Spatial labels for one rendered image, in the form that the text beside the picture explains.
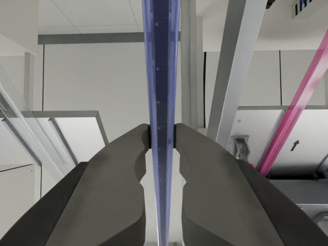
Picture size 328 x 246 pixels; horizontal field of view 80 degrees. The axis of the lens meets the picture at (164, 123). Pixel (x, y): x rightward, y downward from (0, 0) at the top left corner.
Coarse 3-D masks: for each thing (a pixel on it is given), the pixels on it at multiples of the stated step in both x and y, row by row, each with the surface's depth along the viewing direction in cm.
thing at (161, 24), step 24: (144, 0) 7; (168, 0) 7; (144, 24) 8; (168, 24) 8; (168, 48) 8; (168, 72) 9; (168, 96) 10; (168, 120) 11; (168, 144) 12; (168, 168) 14; (168, 192) 16; (168, 216) 20; (168, 240) 25
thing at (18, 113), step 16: (0, 64) 14; (0, 80) 14; (0, 96) 14; (16, 96) 15; (16, 112) 15; (16, 128) 17; (32, 128) 17; (32, 144) 18; (48, 144) 19; (48, 160) 20
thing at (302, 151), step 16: (240, 112) 28; (256, 112) 28; (272, 112) 28; (304, 112) 28; (320, 112) 28; (240, 128) 30; (256, 128) 30; (272, 128) 30; (304, 128) 30; (320, 128) 30; (256, 144) 32; (288, 144) 32; (304, 144) 32; (320, 144) 32; (256, 160) 35; (288, 160) 35; (304, 160) 35; (320, 160) 35; (272, 176) 38; (288, 176) 38; (304, 176) 38
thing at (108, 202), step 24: (120, 144) 10; (144, 144) 11; (96, 168) 8; (120, 168) 8; (144, 168) 10; (96, 192) 7; (120, 192) 7; (72, 216) 6; (96, 216) 6; (120, 216) 6; (144, 216) 7; (48, 240) 6; (72, 240) 6; (96, 240) 6; (120, 240) 6; (144, 240) 7
